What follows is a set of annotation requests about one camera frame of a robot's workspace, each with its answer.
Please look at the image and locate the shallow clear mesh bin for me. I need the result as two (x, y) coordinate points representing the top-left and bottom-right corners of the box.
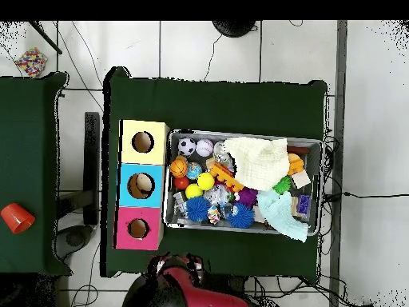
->
(164, 130), (324, 237)

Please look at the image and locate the wooden box with three holes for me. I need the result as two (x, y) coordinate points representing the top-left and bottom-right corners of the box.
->
(114, 118), (170, 252)

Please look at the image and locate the globe print ball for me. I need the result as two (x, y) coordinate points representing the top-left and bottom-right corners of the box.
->
(185, 162), (204, 181)

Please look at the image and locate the large yellow ball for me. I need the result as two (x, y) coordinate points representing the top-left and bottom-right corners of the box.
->
(197, 172), (216, 192)

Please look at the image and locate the small baseball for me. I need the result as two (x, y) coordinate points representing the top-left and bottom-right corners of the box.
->
(195, 138), (215, 158)

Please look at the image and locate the small yellow ball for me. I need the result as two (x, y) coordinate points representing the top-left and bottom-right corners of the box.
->
(185, 183), (204, 200)

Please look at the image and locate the small orange basketball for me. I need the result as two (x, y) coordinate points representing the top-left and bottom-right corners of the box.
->
(169, 157), (189, 179)

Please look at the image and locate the small soccer ball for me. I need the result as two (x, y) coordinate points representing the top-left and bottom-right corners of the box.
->
(177, 137), (197, 157)

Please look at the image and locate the blue spiky ball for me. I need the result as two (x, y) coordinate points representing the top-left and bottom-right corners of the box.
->
(228, 202), (256, 230)
(185, 195), (212, 223)

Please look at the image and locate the cream waffle cloth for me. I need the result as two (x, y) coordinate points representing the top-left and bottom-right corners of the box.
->
(223, 136), (292, 193)

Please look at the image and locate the dark green table cloth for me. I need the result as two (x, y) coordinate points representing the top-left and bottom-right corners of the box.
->
(101, 66), (328, 282)

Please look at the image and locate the mint green cloth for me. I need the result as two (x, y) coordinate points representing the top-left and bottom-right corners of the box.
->
(256, 189), (309, 244)

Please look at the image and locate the black round stand base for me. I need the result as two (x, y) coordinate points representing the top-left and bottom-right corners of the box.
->
(212, 20), (258, 38)

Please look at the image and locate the green covered side table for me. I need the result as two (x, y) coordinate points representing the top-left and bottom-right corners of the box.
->
(0, 71), (69, 277)

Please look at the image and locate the red cup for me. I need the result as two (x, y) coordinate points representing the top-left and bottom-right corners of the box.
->
(0, 202), (36, 235)

